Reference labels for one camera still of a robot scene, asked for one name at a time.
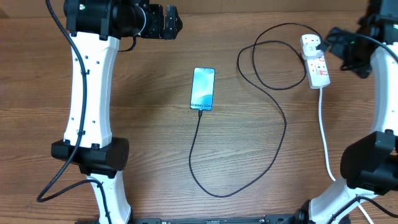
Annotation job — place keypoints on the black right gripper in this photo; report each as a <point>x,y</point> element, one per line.
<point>364,69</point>

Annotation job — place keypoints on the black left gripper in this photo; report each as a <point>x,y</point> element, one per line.
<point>157,30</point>

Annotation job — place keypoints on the blue screen smartphone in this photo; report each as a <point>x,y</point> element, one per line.
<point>202,89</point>

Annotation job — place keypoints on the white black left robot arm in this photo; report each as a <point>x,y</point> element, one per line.
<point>94,30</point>

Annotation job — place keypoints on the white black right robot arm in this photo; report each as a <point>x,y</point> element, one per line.
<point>368,167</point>

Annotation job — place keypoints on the white charger plug adapter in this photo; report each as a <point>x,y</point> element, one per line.
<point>310,51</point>

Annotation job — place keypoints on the white power strip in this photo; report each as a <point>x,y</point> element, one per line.
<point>316,69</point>

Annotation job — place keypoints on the brown cardboard backdrop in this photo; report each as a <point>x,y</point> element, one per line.
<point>37,8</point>

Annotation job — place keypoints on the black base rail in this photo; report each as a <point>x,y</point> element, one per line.
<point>268,219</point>

